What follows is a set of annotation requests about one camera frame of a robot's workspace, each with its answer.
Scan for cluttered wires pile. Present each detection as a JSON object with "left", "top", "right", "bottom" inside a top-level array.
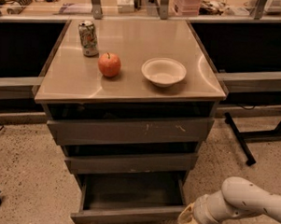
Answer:
[{"left": 199, "top": 0, "right": 229, "bottom": 17}]

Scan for grey metal upright right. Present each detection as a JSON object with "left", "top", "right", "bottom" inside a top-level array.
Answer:
[{"left": 251, "top": 0, "right": 268, "bottom": 20}]

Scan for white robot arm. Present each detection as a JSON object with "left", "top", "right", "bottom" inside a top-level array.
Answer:
[{"left": 177, "top": 176, "right": 281, "bottom": 224}]

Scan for grey metal upright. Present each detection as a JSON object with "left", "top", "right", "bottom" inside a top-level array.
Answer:
[
  {"left": 251, "top": 0, "right": 268, "bottom": 20},
  {"left": 159, "top": 0, "right": 170, "bottom": 20},
  {"left": 91, "top": 0, "right": 103, "bottom": 20}
]

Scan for black table leg frame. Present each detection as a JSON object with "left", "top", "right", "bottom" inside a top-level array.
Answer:
[{"left": 224, "top": 112, "right": 281, "bottom": 166}]

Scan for grey top drawer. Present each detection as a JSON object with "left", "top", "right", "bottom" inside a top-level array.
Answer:
[{"left": 48, "top": 101, "right": 216, "bottom": 146}]

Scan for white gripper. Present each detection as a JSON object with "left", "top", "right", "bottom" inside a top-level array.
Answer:
[{"left": 177, "top": 194, "right": 223, "bottom": 224}]

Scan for crushed soda can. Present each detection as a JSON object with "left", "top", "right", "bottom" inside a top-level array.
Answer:
[{"left": 77, "top": 20, "right": 99, "bottom": 57}]

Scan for white bowl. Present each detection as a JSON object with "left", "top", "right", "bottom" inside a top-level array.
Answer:
[{"left": 141, "top": 58, "right": 187, "bottom": 88}]

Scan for white tissue box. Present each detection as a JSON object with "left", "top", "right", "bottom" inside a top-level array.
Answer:
[{"left": 117, "top": 0, "right": 135, "bottom": 13}]

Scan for grey drawer cabinet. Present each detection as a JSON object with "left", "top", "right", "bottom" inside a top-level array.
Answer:
[{"left": 30, "top": 13, "right": 231, "bottom": 196}]

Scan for purple paper booklet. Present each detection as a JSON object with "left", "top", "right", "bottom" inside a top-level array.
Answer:
[{"left": 59, "top": 3, "right": 91, "bottom": 15}]

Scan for red apple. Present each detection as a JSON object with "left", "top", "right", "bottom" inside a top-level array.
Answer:
[{"left": 98, "top": 52, "right": 121, "bottom": 78}]

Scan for grey bottom drawer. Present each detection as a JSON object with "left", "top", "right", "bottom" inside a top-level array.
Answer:
[{"left": 71, "top": 171, "right": 186, "bottom": 224}]

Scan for grey metal upright left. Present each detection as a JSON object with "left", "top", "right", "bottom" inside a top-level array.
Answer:
[{"left": 91, "top": 0, "right": 103, "bottom": 20}]

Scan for grey drawer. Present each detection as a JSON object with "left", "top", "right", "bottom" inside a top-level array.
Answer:
[
  {"left": 48, "top": 101, "right": 216, "bottom": 146},
  {"left": 71, "top": 171, "right": 186, "bottom": 224},
  {"left": 62, "top": 141, "right": 200, "bottom": 175}
]

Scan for pink stacked bins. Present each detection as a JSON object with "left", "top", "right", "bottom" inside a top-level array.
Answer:
[{"left": 173, "top": 0, "right": 203, "bottom": 16}]

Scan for grey metal upright middle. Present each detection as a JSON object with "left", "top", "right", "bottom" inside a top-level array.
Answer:
[{"left": 159, "top": 0, "right": 170, "bottom": 20}]

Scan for grey middle drawer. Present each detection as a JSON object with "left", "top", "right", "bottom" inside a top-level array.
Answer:
[{"left": 62, "top": 141, "right": 200, "bottom": 175}]

